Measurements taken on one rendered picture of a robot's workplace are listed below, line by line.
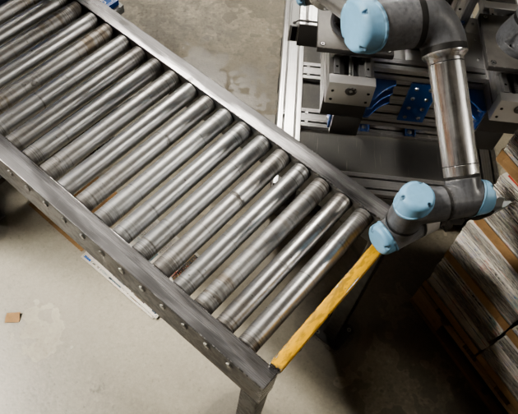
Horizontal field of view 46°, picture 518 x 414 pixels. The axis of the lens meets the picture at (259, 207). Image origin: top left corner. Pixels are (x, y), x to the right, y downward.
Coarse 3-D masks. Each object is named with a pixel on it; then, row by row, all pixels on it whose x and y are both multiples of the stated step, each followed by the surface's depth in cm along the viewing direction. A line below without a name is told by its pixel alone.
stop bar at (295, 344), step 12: (372, 252) 139; (360, 264) 137; (348, 276) 135; (360, 276) 136; (336, 288) 134; (348, 288) 134; (324, 300) 132; (336, 300) 132; (324, 312) 131; (312, 324) 129; (300, 336) 127; (288, 348) 126; (300, 348) 126; (276, 360) 124; (288, 360) 125
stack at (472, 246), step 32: (512, 192) 153; (512, 224) 157; (480, 256) 175; (448, 288) 198; (480, 288) 182; (512, 288) 168; (448, 320) 208; (480, 320) 189; (512, 320) 174; (448, 352) 213; (512, 352) 180; (480, 384) 207; (512, 384) 186
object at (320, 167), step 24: (72, 0) 179; (96, 0) 178; (120, 24) 174; (144, 48) 169; (168, 48) 170; (192, 72) 166; (216, 96) 162; (240, 120) 160; (264, 120) 159; (288, 144) 156; (288, 168) 159; (312, 168) 152; (336, 168) 153; (336, 192) 151; (360, 192) 150; (384, 216) 147
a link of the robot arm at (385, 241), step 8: (376, 224) 134; (384, 224) 133; (424, 224) 134; (376, 232) 133; (384, 232) 131; (392, 232) 131; (416, 232) 134; (424, 232) 135; (376, 240) 134; (384, 240) 131; (392, 240) 131; (400, 240) 132; (408, 240) 132; (416, 240) 136; (376, 248) 136; (384, 248) 132; (392, 248) 132; (400, 248) 135
